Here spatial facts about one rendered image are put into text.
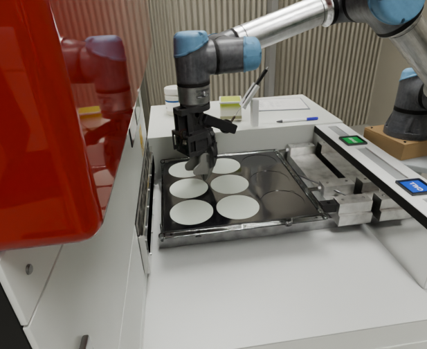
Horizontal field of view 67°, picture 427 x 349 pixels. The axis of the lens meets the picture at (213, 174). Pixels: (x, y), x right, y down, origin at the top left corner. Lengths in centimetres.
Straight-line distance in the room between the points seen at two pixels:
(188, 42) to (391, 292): 63
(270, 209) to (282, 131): 37
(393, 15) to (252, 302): 70
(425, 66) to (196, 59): 63
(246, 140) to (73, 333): 85
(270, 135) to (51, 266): 89
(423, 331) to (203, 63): 66
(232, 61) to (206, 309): 51
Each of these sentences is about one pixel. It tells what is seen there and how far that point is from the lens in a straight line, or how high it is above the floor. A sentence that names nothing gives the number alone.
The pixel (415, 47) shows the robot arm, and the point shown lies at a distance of 102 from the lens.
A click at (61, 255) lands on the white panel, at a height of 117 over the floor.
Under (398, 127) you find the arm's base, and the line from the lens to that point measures 129.
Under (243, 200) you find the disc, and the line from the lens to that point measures 79.
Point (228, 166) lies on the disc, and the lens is 94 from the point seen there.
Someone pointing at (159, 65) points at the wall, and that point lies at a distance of 299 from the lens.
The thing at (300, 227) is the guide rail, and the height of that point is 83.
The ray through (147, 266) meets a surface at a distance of 68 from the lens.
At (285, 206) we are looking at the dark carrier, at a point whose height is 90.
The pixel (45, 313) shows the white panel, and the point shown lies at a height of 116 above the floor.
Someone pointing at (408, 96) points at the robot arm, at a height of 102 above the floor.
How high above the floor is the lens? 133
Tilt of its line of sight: 28 degrees down
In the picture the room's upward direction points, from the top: 3 degrees counter-clockwise
